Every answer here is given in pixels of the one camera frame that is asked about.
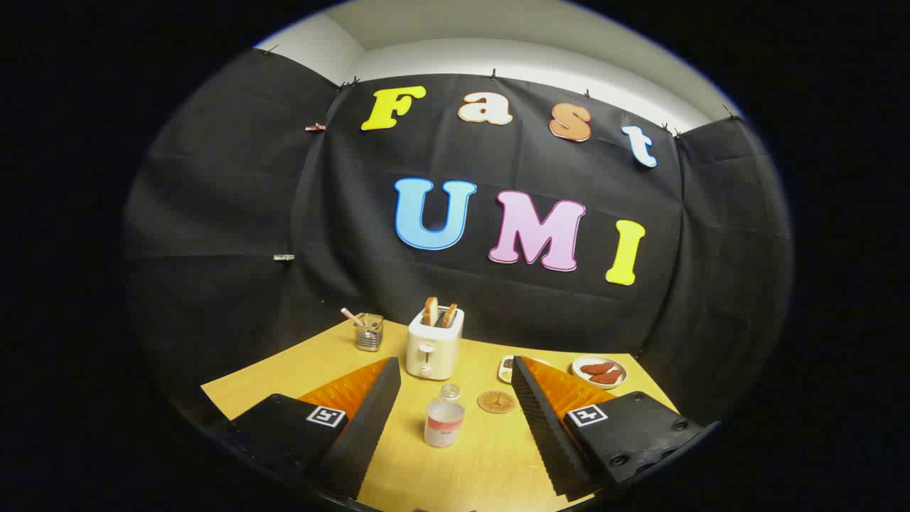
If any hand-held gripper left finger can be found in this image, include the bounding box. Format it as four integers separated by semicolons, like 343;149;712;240
227;357;402;502

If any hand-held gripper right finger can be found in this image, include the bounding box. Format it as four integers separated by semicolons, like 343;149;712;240
510;356;719;499

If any round brown coaster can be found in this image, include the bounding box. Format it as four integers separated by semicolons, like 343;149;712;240
477;390;515;415

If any clear juice bottle red label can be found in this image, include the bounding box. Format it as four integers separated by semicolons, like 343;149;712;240
424;384;466;449

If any round white plate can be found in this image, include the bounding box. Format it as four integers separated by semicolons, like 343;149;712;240
572;356;628;390

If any white divided dish with beans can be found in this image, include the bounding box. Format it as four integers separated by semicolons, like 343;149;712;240
498;355;550;385

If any wooden table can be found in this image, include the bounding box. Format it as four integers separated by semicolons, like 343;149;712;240
201;318;680;512

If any cream toaster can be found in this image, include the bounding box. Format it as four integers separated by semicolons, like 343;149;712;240
406;306;465;381

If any black backdrop cloth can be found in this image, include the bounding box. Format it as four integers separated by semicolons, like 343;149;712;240
121;48;793;427

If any small metal wire basket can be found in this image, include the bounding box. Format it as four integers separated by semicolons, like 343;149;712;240
355;313;385;352

